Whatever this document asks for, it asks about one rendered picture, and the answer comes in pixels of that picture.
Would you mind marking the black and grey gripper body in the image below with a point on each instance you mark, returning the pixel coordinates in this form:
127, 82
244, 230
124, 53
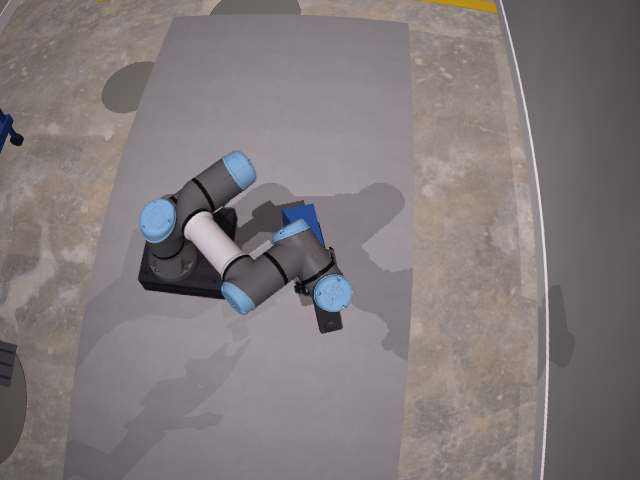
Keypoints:
304, 291

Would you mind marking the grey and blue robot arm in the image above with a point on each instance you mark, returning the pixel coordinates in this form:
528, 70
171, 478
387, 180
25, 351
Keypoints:
247, 282

